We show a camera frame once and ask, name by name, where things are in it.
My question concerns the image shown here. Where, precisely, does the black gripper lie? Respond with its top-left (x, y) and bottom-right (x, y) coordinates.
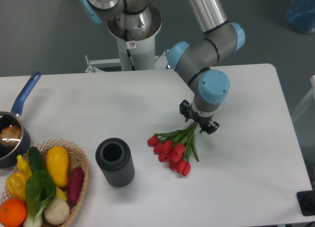
top-left (179, 100), bottom-right (220, 134)

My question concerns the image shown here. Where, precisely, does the red tulip bouquet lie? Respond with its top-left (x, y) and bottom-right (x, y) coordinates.
top-left (147, 122), bottom-right (199, 177)

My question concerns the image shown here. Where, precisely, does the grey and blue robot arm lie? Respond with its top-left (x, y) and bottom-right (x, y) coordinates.
top-left (79, 0), bottom-right (246, 134)

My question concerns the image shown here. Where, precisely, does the dark grey ribbed vase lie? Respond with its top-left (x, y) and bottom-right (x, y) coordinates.
top-left (95, 138), bottom-right (135, 188)

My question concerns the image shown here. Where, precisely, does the woven wicker basket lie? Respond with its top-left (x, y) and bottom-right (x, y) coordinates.
top-left (0, 140), bottom-right (89, 227)

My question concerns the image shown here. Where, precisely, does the purple eggplant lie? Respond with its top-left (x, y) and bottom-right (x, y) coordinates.
top-left (66, 166), bottom-right (85, 204)

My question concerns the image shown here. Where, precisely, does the black device at edge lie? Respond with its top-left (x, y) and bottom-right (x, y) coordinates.
top-left (296, 191), bottom-right (315, 216)

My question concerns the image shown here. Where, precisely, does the yellow squash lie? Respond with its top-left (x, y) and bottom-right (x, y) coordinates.
top-left (46, 146), bottom-right (69, 189)

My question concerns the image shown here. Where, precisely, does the blue translucent container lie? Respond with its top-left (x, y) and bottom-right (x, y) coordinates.
top-left (285, 0), bottom-right (315, 33)

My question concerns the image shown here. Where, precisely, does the yellow banana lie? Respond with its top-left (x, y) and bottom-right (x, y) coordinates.
top-left (55, 187), bottom-right (67, 201)

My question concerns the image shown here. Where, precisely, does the green cucumber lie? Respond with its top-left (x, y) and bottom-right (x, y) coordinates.
top-left (28, 146), bottom-right (47, 173)

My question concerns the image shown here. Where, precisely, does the beige garlic bulb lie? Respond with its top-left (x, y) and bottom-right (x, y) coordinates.
top-left (44, 198), bottom-right (70, 225)

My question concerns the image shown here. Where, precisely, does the green bok choy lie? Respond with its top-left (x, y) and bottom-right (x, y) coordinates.
top-left (23, 170), bottom-right (56, 227)

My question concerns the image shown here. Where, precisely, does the small yellow pepper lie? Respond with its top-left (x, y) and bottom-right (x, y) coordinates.
top-left (17, 155), bottom-right (32, 178)

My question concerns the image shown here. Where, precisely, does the brown bread roll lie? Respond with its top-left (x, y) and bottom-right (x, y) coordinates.
top-left (0, 126), bottom-right (22, 147)

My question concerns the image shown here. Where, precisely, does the yellow bell pepper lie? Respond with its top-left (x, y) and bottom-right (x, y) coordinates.
top-left (5, 171), bottom-right (27, 201)

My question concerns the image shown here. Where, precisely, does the orange fruit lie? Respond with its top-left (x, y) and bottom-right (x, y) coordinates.
top-left (0, 198), bottom-right (27, 227)

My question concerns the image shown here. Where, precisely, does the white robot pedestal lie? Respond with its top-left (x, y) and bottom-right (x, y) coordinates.
top-left (86, 3), bottom-right (162, 72)

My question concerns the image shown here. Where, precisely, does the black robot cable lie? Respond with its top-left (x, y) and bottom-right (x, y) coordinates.
top-left (124, 29), bottom-right (136, 71)

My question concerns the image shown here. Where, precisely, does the blue handled saucepan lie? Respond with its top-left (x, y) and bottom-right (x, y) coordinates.
top-left (0, 71), bottom-right (41, 168)

